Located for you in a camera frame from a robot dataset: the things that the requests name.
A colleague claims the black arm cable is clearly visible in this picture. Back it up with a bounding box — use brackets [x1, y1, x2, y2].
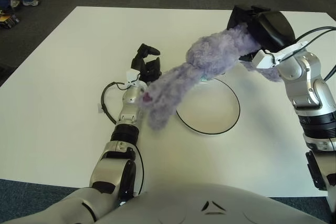
[288, 26, 336, 82]
[101, 81, 145, 196]

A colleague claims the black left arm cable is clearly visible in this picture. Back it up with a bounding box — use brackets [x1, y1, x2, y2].
[101, 81, 145, 196]

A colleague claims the purple plush bunny doll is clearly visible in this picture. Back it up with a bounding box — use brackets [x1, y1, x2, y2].
[139, 23, 283, 131]

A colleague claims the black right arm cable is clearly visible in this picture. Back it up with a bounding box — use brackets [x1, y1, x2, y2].
[288, 26, 336, 82]

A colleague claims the white plate with black rim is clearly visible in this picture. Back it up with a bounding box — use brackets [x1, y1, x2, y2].
[175, 76, 241, 135]

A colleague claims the yellow black box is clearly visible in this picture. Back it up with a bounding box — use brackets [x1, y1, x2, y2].
[0, 10, 20, 28]

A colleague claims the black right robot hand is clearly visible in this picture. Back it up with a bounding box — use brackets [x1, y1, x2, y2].
[227, 5, 296, 55]

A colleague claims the silver robot torso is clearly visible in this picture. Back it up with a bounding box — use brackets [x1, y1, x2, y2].
[7, 182, 329, 224]

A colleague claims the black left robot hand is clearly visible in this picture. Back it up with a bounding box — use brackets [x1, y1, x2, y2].
[130, 42, 163, 84]

